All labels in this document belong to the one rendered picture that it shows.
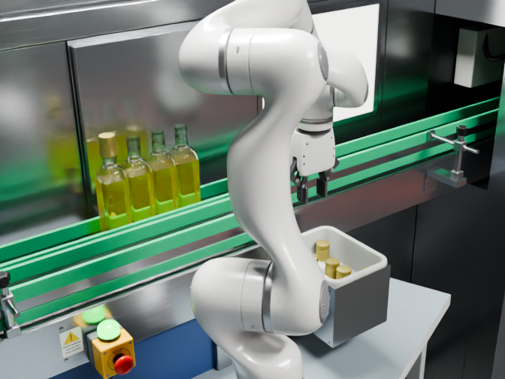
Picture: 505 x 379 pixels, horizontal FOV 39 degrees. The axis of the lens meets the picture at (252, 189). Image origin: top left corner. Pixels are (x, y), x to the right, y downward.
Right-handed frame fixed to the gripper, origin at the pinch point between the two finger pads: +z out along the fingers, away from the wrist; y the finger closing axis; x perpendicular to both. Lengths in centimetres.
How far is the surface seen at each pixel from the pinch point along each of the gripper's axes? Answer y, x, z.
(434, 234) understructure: -74, -27, 46
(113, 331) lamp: 52, 5, 14
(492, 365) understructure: -74, 2, 82
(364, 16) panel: -42, -32, -29
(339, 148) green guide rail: -26.3, -21.9, 2.8
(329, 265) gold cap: -1.4, 5.2, 17.3
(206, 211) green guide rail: 21.7, -10.8, 3.2
